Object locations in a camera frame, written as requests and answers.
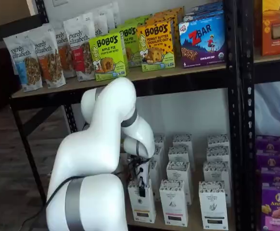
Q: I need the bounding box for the white box yellow strip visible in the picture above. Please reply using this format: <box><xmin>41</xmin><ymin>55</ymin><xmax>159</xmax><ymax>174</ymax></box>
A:
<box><xmin>152</xmin><ymin>146</ymin><xmax>164</xmax><ymax>164</ymax></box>
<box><xmin>153</xmin><ymin>134</ymin><xmax>166</xmax><ymax>150</ymax></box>
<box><xmin>127</xmin><ymin>179</ymin><xmax>157</xmax><ymax>223</ymax></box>
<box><xmin>149</xmin><ymin>160</ymin><xmax>164</xmax><ymax>202</ymax></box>

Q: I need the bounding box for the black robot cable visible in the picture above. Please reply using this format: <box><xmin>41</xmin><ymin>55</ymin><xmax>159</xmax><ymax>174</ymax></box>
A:
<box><xmin>22</xmin><ymin>176</ymin><xmax>84</xmax><ymax>231</ymax></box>

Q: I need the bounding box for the purple Annie's box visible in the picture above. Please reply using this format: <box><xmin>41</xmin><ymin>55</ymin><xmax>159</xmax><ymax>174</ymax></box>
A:
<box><xmin>260</xmin><ymin>167</ymin><xmax>280</xmax><ymax>188</ymax></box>
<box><xmin>261</xmin><ymin>182</ymin><xmax>280</xmax><ymax>231</ymax></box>
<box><xmin>255</xmin><ymin>135</ymin><xmax>280</xmax><ymax>154</ymax></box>
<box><xmin>256</xmin><ymin>149</ymin><xmax>280</xmax><ymax>171</ymax></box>

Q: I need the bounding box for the granola bag blue label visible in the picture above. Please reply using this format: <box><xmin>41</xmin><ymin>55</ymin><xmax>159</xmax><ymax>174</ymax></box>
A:
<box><xmin>2</xmin><ymin>33</ymin><xmax>44</xmax><ymax>93</ymax></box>

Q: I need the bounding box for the granola bag orange label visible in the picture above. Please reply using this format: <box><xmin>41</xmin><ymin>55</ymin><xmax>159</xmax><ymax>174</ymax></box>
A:
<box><xmin>33</xmin><ymin>25</ymin><xmax>67</xmax><ymax>89</ymax></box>
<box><xmin>51</xmin><ymin>23</ymin><xmax>77</xmax><ymax>79</ymax></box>

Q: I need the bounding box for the white wall plate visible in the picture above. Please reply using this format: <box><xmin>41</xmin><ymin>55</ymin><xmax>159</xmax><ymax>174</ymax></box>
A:
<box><xmin>52</xmin><ymin>0</ymin><xmax>70</xmax><ymax>8</ymax></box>

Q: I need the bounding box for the orange snack box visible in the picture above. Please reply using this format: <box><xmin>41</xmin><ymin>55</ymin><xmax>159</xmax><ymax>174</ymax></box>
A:
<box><xmin>261</xmin><ymin>0</ymin><xmax>280</xmax><ymax>56</ymax></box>

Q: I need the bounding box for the black metal shelf frame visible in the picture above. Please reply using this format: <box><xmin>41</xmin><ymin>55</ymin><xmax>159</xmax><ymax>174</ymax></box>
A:
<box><xmin>240</xmin><ymin>0</ymin><xmax>280</xmax><ymax>231</ymax></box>
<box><xmin>0</xmin><ymin>0</ymin><xmax>243</xmax><ymax>231</ymax></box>

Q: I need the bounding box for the white plastic sheet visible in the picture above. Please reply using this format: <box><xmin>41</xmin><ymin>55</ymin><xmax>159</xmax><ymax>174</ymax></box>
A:
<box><xmin>254</xmin><ymin>81</ymin><xmax>280</xmax><ymax>137</ymax></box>

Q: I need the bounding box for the white granola bag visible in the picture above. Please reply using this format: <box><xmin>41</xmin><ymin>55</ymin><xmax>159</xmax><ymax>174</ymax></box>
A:
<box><xmin>91</xmin><ymin>8</ymin><xmax>111</xmax><ymax>37</ymax></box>
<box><xmin>105</xmin><ymin>1</ymin><xmax>121</xmax><ymax>28</ymax></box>

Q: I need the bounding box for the white box black strip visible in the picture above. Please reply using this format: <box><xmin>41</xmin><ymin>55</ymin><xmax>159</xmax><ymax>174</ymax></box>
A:
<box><xmin>206</xmin><ymin>146</ymin><xmax>230</xmax><ymax>164</ymax></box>
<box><xmin>207</xmin><ymin>134</ymin><xmax>229</xmax><ymax>149</ymax></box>
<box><xmin>203</xmin><ymin>161</ymin><xmax>231</xmax><ymax>207</ymax></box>
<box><xmin>198</xmin><ymin>181</ymin><xmax>229</xmax><ymax>231</ymax></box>

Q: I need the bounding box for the yellow Bobo's peanut butter box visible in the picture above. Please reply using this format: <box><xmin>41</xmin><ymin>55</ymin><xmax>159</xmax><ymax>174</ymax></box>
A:
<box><xmin>154</xmin><ymin>6</ymin><xmax>185</xmax><ymax>18</ymax></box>
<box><xmin>137</xmin><ymin>20</ymin><xmax>176</xmax><ymax>72</ymax></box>
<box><xmin>146</xmin><ymin>13</ymin><xmax>182</xmax><ymax>58</ymax></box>

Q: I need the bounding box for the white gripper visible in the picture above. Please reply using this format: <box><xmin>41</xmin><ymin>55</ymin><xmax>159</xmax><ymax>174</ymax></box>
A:
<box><xmin>139</xmin><ymin>158</ymin><xmax>151</xmax><ymax>197</ymax></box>

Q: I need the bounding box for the green Bobo's apple pie box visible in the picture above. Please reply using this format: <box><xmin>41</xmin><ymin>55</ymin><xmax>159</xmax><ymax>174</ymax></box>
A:
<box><xmin>89</xmin><ymin>32</ymin><xmax>129</xmax><ymax>82</ymax></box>
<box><xmin>117</xmin><ymin>24</ymin><xmax>143</xmax><ymax>68</ymax></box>
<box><xmin>124</xmin><ymin>13</ymin><xmax>154</xmax><ymax>27</ymax></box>

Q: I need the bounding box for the granola bag red label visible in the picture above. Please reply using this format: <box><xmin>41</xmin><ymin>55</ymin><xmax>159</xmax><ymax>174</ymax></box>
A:
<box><xmin>63</xmin><ymin>13</ymin><xmax>98</xmax><ymax>82</ymax></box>

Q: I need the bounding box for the blue ZBar box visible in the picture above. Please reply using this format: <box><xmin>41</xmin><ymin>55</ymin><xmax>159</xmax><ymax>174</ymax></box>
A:
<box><xmin>185</xmin><ymin>1</ymin><xmax>224</xmax><ymax>12</ymax></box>
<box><xmin>183</xmin><ymin>9</ymin><xmax>225</xmax><ymax>22</ymax></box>
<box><xmin>178</xmin><ymin>16</ymin><xmax>227</xmax><ymax>69</ymax></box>

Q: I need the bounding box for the white box pink strip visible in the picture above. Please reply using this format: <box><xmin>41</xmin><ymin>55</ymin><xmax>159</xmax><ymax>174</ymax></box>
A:
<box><xmin>166</xmin><ymin>161</ymin><xmax>191</xmax><ymax>205</ymax></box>
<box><xmin>168</xmin><ymin>146</ymin><xmax>195</xmax><ymax>171</ymax></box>
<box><xmin>159</xmin><ymin>179</ymin><xmax>189</xmax><ymax>227</ymax></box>
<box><xmin>172</xmin><ymin>134</ymin><xmax>193</xmax><ymax>150</ymax></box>

